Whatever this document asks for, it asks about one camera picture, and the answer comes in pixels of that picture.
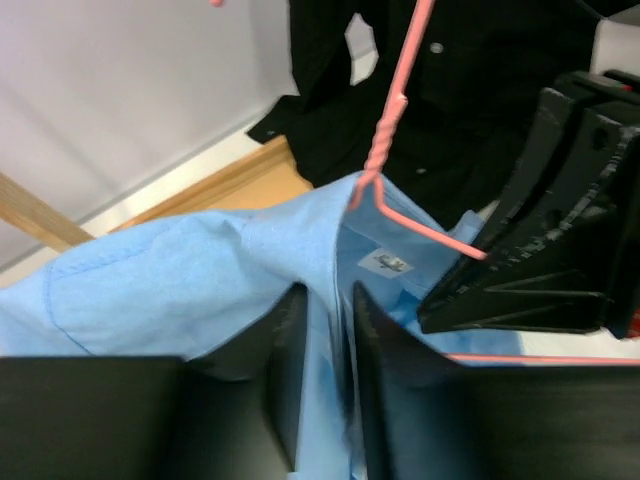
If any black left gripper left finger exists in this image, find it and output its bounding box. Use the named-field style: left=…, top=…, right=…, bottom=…
left=1, top=284, right=308, bottom=479

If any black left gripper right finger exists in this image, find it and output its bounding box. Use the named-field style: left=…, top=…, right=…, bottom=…
left=353, top=285, right=639, bottom=479

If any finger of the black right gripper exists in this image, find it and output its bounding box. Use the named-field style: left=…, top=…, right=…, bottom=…
left=418, top=87, right=639, bottom=333

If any light blue shirt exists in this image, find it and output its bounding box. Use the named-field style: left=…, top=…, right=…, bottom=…
left=0, top=172, right=526, bottom=480

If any pink wire hanger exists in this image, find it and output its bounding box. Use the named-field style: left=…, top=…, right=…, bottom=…
left=208, top=0, right=640, bottom=366

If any black shirt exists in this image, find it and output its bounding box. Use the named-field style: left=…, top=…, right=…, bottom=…
left=249, top=0, right=626, bottom=228

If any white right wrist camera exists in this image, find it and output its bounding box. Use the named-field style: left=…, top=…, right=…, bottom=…
left=590, top=18, right=640, bottom=76

